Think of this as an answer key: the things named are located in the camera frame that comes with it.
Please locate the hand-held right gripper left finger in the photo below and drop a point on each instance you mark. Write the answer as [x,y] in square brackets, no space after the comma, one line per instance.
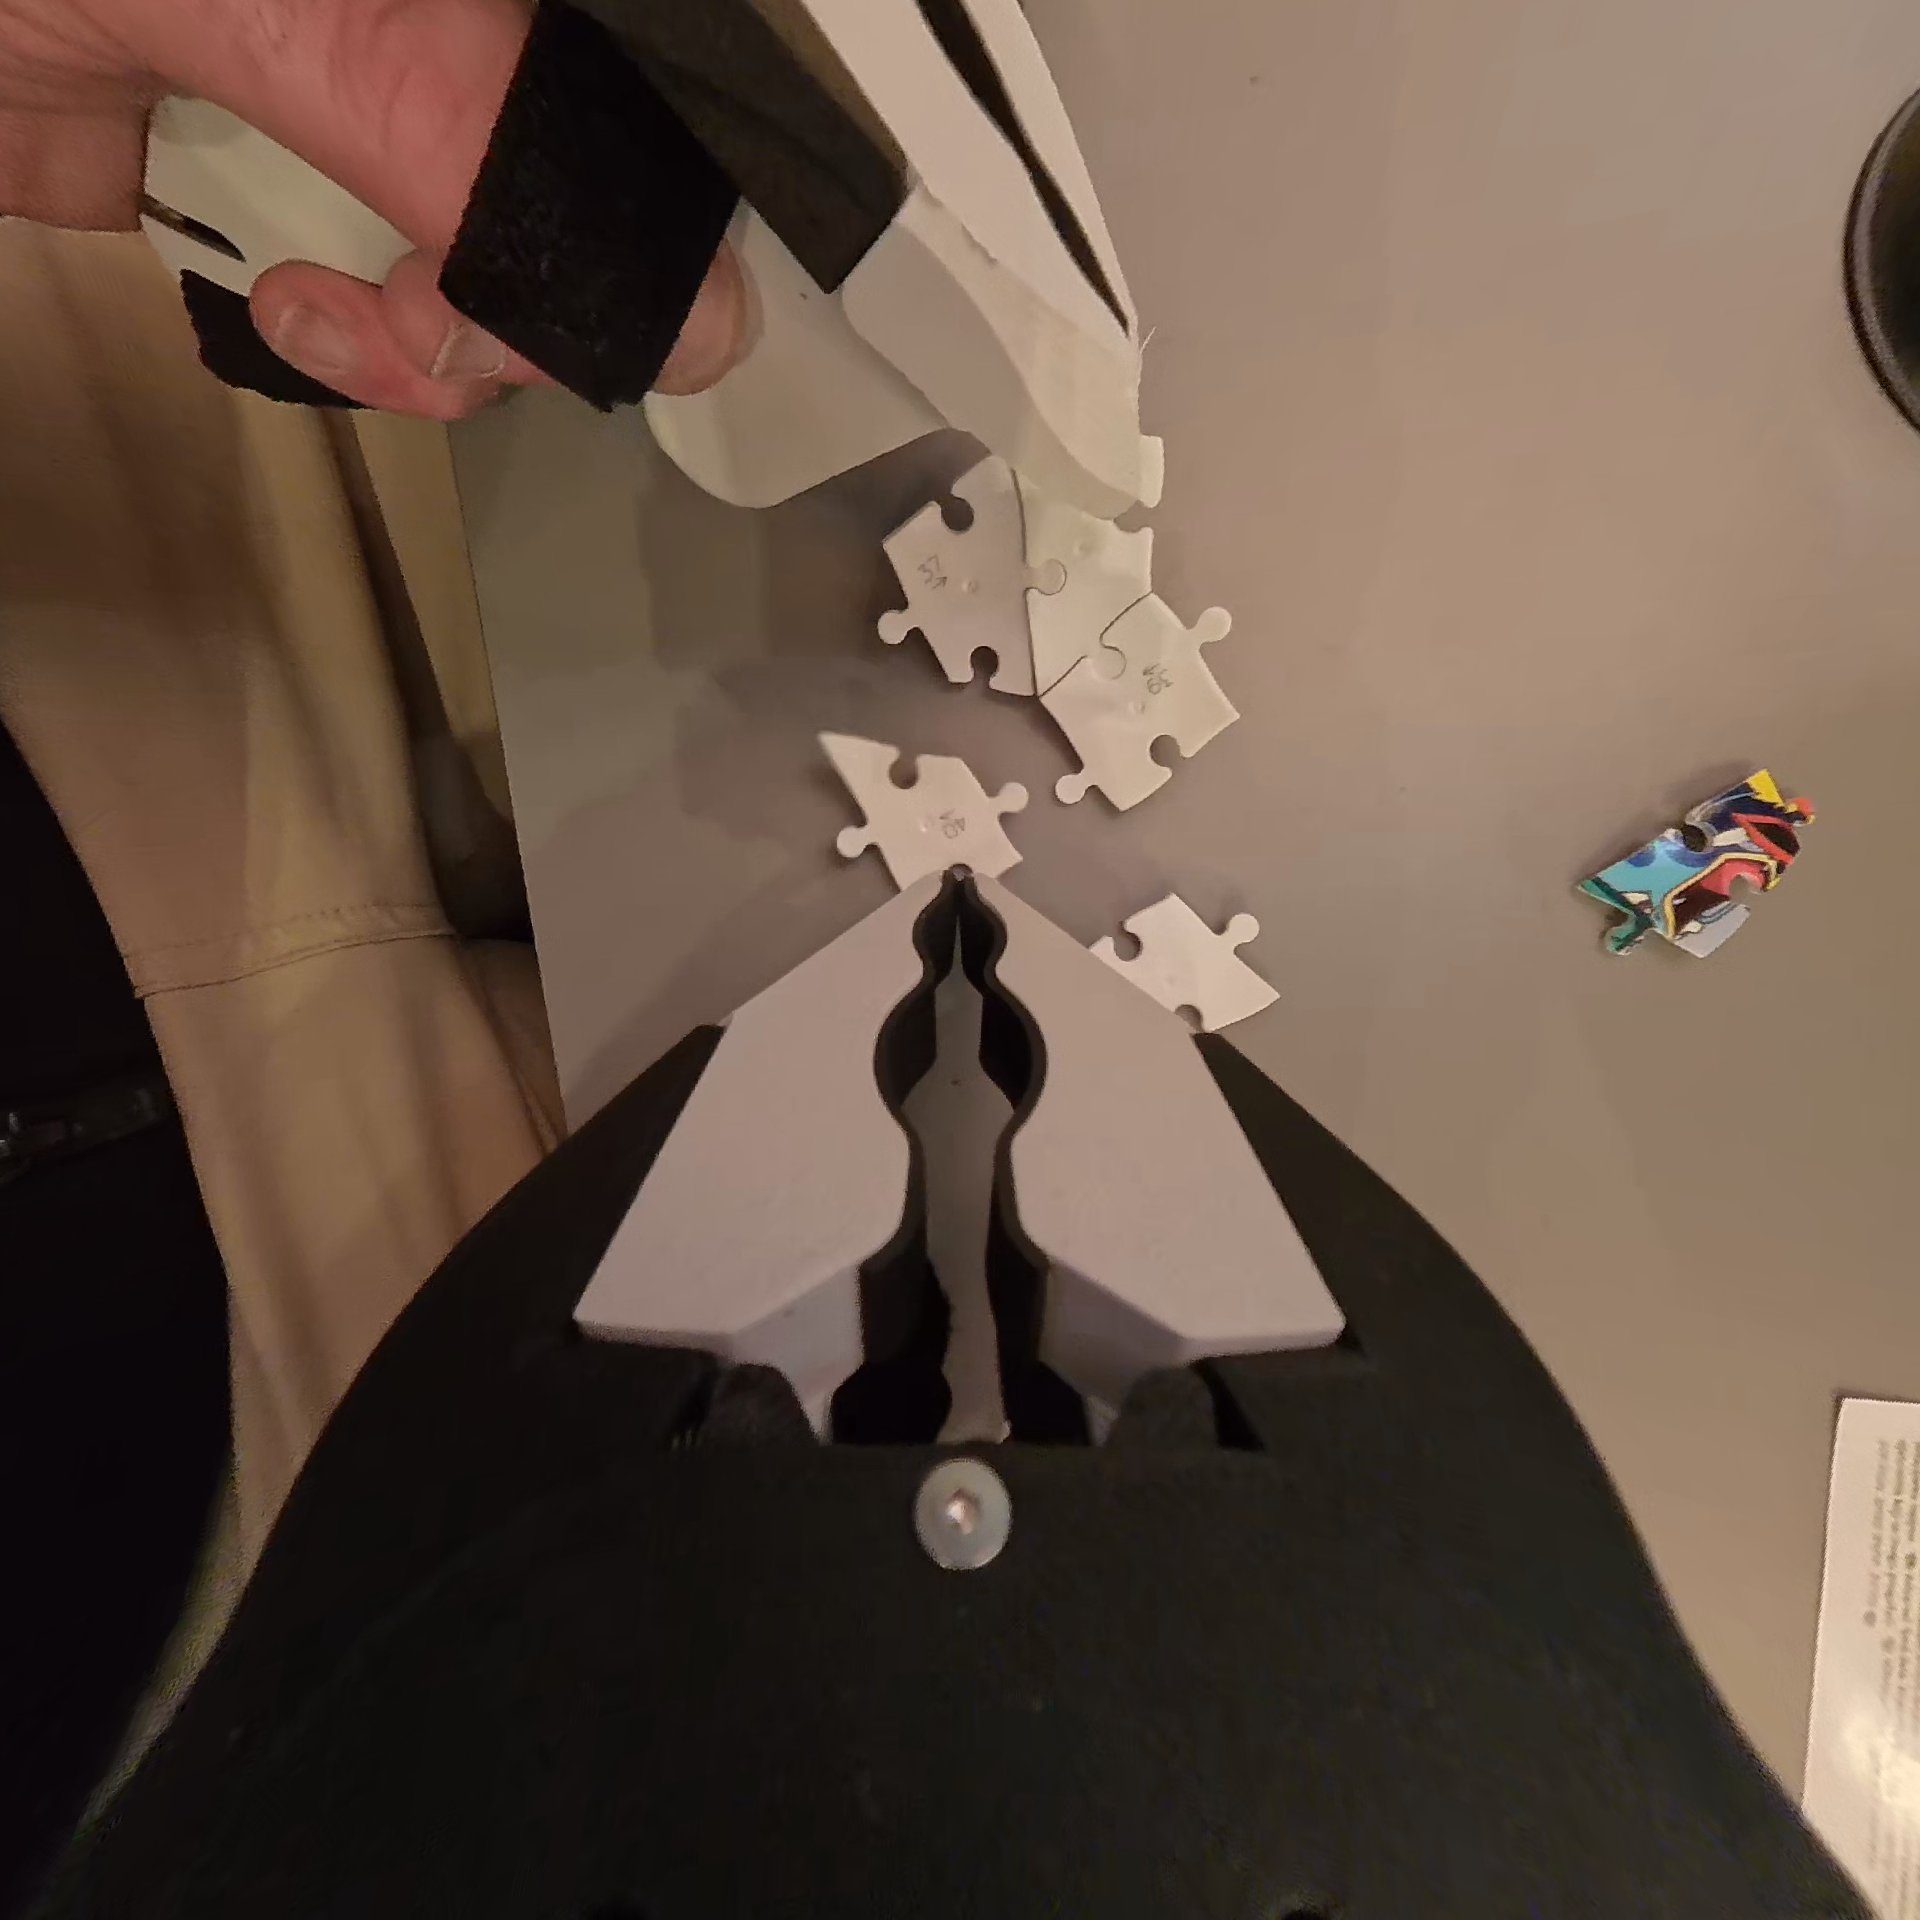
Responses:
[735,1184]

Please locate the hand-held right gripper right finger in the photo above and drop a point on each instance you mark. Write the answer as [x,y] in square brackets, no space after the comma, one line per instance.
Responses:
[1184,1184]

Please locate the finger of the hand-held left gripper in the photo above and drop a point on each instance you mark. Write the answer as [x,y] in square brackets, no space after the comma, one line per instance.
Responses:
[960,300]
[1051,120]

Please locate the person's left hand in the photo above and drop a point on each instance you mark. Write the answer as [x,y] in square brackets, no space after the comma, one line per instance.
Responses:
[224,76]

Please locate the colourful puzzle piece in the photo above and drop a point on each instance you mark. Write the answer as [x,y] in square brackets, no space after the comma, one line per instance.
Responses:
[1695,870]

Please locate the white instruction leaflet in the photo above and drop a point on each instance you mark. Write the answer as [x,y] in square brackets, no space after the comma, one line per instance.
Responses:
[1875,1652]

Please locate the joined white puzzle pieces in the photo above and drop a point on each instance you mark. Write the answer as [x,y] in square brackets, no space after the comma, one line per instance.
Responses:
[960,580]

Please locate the black round ball stand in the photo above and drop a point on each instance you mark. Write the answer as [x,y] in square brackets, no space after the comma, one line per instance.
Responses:
[1892,254]

